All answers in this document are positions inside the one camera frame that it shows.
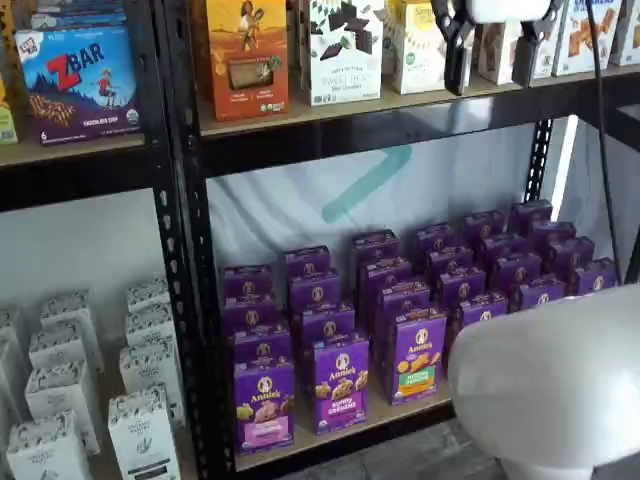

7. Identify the white cracker box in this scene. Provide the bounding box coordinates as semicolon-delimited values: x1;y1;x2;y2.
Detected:
608;0;640;68

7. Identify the purple Annie's box pink patch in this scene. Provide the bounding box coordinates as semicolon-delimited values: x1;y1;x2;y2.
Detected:
222;293;280;331
222;263;274;300
232;360;296;457
232;323;292;369

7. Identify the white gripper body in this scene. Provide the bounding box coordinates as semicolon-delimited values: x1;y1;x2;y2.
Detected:
468;0;552;25

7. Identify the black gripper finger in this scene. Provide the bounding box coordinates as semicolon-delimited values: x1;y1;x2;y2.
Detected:
429;0;476;98
511;0;566;90

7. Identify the white patterned carton box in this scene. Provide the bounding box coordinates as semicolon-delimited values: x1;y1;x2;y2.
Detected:
0;303;22;349
118;342;186;416
27;320;105;374
23;360;101;455
124;277;172;314
5;412;95;480
38;290;97;331
124;302;177;351
107;385;182;480

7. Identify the purple Annie's snack box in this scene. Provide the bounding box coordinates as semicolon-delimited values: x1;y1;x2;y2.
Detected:
528;220;578;246
568;257;619;296
545;236;596;271
508;198;554;229

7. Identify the blue ZBar box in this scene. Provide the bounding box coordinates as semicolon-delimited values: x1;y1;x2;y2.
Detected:
13;25;142;147
29;0;129;32

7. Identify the yellow Bobo's box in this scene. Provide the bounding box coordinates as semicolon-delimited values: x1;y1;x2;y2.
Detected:
0;69;19;146

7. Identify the orange Revival box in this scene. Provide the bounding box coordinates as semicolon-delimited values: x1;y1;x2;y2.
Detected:
204;0;290;123

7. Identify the purple Annie's box brown label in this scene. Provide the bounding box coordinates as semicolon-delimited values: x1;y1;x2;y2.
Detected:
460;209;507;241
480;232;531;259
491;251;544;286
512;274;567;311

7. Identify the white Simple Mills thins box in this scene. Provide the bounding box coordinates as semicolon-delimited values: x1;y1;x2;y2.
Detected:
307;0;386;108

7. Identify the thin black cable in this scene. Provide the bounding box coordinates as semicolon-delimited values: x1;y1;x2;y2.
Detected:
584;0;625;285

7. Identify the purple Annie's box yellow label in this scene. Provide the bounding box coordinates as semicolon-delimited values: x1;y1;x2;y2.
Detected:
452;292;510;334
436;265;487;301
413;223;458;254
426;245;475;274

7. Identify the white backdrop sheet teal logo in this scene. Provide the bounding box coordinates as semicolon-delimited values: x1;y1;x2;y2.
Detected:
205;112;640;301

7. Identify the purple Annie's box violet label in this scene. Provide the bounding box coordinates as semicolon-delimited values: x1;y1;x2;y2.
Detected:
283;244;332;279
288;269;343;311
300;303;357;351
310;340;371;437

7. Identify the yellow Simple Mills bar box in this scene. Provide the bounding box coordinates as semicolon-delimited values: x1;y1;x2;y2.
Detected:
385;0;475;96

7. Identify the black metal shelf rack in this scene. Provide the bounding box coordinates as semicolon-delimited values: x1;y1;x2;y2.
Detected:
0;0;201;480
152;0;640;480

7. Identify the purple Annie's box green label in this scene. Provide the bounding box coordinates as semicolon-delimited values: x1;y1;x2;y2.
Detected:
377;279;432;321
350;229;401;264
379;309;449;406
358;255;414;291

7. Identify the blue sea salt crackers box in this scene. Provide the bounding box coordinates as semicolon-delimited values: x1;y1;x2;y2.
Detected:
529;0;627;80

